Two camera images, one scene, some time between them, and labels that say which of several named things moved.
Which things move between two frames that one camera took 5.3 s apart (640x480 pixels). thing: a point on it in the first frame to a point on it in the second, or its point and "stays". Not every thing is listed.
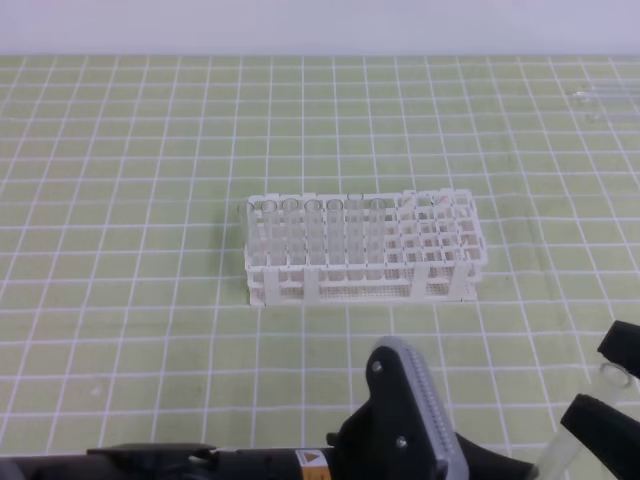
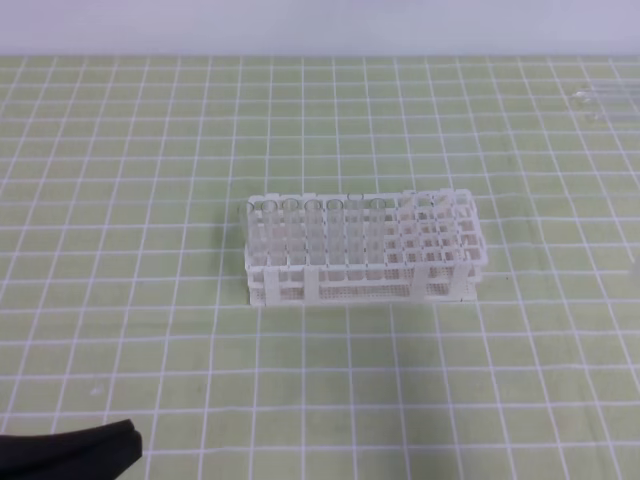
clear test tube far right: (605, 95) stays
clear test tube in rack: (335, 233) stays
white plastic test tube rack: (411, 247) stays
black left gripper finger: (613, 434) to (98, 453)
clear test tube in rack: (355, 230) stays
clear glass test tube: (612, 379) to (637, 267)
